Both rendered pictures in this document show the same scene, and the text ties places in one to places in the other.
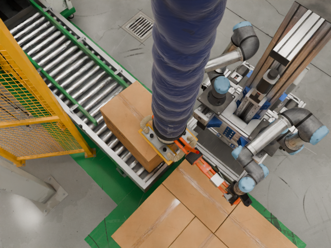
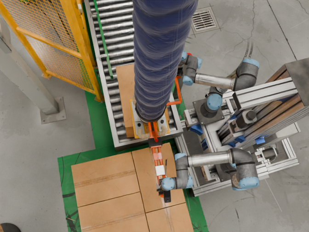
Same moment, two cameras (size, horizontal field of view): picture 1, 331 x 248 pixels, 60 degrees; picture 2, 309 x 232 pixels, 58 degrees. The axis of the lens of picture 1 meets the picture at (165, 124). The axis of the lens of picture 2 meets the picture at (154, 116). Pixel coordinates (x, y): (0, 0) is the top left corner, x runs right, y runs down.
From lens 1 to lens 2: 0.48 m
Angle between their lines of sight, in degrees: 10
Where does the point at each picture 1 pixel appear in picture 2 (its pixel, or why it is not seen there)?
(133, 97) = not seen: hidden behind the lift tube
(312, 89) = not seen: outside the picture
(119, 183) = (106, 133)
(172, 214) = (124, 178)
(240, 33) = (243, 67)
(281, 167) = (243, 202)
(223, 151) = not seen: hidden behind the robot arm
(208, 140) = (193, 143)
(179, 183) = (144, 159)
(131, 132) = (127, 98)
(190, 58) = (150, 61)
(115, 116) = (123, 79)
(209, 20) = (162, 41)
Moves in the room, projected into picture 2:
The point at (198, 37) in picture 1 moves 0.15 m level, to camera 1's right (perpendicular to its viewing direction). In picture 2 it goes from (153, 49) to (184, 70)
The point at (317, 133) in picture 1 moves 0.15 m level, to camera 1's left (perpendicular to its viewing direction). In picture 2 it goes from (246, 180) to (225, 164)
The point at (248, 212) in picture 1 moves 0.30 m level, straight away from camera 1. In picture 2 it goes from (183, 215) to (214, 226)
